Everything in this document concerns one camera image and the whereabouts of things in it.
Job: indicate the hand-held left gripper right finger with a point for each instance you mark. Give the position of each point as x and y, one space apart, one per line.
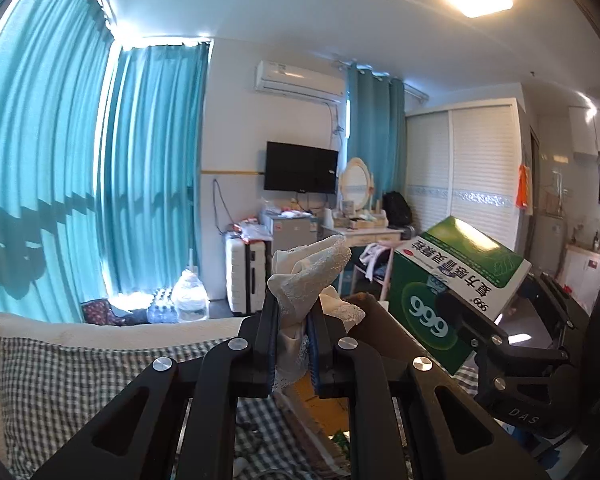
316 365

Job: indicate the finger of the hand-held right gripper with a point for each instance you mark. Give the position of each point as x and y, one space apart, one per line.
485 345
560 305

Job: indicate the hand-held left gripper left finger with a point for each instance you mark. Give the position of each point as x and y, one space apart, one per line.
267 355

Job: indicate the large cardboard box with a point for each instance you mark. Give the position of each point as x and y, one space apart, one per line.
380 330

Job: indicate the white lace cloth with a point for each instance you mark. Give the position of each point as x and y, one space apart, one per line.
305 280

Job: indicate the green white medicine box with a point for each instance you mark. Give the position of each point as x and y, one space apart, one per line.
430 280

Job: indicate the cream desktop organiser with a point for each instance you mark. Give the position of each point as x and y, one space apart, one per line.
365 220

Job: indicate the white lower kitchen cabinet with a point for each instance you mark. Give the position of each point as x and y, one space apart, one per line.
580 275

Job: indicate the white kitchen cabinet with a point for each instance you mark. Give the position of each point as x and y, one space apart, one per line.
580 275
592 130

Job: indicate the white suitcase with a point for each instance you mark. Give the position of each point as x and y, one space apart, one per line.
240 275

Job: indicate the large clear water bottle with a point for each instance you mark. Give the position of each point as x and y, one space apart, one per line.
190 297

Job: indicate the wooden chair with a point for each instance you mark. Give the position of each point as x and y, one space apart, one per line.
365 280

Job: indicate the pack of small water bottles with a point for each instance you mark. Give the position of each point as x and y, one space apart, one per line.
161 307

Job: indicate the orange hanging cloth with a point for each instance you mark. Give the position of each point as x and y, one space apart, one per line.
522 187

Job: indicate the clothes heap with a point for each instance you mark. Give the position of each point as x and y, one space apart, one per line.
375 255

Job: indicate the grey mini fridge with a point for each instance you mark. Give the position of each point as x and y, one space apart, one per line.
292 232

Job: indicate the pile of red white bags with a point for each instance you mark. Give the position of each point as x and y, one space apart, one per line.
252 230

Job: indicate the cream dressing table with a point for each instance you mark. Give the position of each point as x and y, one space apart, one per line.
365 237

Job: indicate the black backpack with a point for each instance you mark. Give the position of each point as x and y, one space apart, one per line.
397 207

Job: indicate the white slatted wardrobe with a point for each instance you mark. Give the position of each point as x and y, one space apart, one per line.
475 160

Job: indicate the dark floral bag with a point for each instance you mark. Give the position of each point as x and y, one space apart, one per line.
105 311

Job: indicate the white upper kitchen cabinet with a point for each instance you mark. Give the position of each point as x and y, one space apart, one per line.
592 130

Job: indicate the oval cream vanity mirror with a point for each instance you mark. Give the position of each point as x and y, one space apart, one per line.
356 182

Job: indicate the teal window curtain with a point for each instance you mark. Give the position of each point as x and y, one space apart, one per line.
35 160
375 130
155 170

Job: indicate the black wall television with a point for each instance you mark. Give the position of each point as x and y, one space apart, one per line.
300 167

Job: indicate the white wall air conditioner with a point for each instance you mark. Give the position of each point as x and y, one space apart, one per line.
300 80

